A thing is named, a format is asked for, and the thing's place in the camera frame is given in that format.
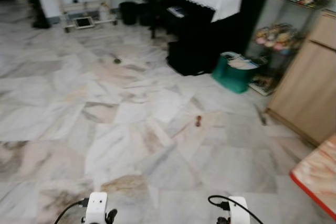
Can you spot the white rolling cart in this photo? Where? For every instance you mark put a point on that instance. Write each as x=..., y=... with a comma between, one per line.
x=63, y=1

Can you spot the black piano stool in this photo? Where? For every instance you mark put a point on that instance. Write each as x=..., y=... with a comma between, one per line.
x=191, y=59

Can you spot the light wooden cabinet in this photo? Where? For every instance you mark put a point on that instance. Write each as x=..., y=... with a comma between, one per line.
x=307, y=82

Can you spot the black upright piano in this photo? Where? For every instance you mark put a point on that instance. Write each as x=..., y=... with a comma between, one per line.
x=236, y=32

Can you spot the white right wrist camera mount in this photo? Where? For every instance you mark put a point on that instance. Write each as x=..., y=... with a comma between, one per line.
x=239, y=211

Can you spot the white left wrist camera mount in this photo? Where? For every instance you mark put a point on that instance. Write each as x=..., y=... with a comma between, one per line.
x=96, y=205

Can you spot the green plastic bin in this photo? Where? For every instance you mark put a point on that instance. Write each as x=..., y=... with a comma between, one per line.
x=231, y=77

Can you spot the black waste bin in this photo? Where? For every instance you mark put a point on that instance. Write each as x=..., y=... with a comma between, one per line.
x=129, y=13

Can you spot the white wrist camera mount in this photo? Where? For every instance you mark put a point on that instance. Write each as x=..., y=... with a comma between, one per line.
x=239, y=211
x=96, y=205

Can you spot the black stand pole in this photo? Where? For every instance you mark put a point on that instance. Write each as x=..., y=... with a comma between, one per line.
x=37, y=3

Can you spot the small red floor object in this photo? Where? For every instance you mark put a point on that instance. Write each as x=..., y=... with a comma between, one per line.
x=198, y=121

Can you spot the marble folding table red edge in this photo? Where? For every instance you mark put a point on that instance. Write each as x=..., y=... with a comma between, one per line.
x=319, y=174

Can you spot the small white tablet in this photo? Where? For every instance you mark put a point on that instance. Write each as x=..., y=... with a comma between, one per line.
x=84, y=22

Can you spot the small dark floor object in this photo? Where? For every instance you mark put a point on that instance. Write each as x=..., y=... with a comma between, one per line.
x=117, y=61

